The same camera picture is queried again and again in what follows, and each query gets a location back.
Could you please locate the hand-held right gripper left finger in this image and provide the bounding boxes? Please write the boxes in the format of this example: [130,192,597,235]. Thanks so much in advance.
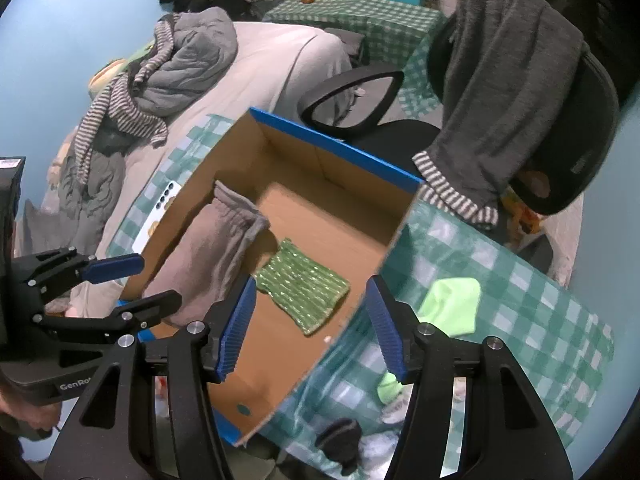
[44,276,258,480]

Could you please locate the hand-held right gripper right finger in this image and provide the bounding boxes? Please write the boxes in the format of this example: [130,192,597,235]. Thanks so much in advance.
[365,276,574,480]

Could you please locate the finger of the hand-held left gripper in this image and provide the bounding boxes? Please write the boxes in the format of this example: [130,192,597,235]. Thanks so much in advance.
[30,289,183,346]
[14,247,146,306]

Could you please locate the small neon green sock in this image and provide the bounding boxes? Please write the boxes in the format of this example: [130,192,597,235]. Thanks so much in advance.
[376,372,404,403]

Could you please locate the black sock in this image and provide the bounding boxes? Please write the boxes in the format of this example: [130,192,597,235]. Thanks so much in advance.
[315,417,363,477]

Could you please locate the plain white sock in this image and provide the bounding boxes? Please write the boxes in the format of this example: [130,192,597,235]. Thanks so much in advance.
[360,432,401,477]

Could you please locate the blue-edged cardboard box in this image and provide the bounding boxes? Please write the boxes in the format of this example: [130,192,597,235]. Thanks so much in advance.
[120,106,426,448]

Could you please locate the person's left hand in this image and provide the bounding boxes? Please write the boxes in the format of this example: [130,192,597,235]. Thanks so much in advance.
[0,391,60,432]

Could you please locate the green knitted cloth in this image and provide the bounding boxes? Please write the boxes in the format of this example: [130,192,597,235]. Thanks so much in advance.
[254,238,352,337]

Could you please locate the grey sweatpants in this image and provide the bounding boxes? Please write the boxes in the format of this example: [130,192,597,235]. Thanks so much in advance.
[145,180,271,328]

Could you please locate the green checkered tablecloth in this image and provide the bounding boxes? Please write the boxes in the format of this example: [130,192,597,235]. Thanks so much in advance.
[262,0,448,116]
[95,112,616,480]

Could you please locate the grey white striped garment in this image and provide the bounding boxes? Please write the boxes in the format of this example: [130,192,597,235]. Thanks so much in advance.
[75,15,168,191]

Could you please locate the orange yellow toy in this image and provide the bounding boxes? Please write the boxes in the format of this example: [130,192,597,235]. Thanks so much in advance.
[500,187,546,251]

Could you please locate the yellow green plush toy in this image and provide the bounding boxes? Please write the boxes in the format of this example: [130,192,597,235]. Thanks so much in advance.
[90,57,132,93]

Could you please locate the grey clothes pile on bed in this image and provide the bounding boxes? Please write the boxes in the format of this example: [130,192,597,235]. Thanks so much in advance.
[55,7,238,261]

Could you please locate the bed with beige cover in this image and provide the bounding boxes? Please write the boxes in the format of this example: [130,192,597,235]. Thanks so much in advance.
[15,20,356,321]

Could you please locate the grey garment with striped cuffs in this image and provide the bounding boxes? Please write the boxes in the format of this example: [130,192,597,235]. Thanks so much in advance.
[412,0,591,226]

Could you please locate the black office chair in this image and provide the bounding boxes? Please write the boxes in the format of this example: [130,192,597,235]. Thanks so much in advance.
[297,0,621,216]

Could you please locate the dark grey pillow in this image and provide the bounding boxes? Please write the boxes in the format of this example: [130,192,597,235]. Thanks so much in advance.
[325,27,368,58]

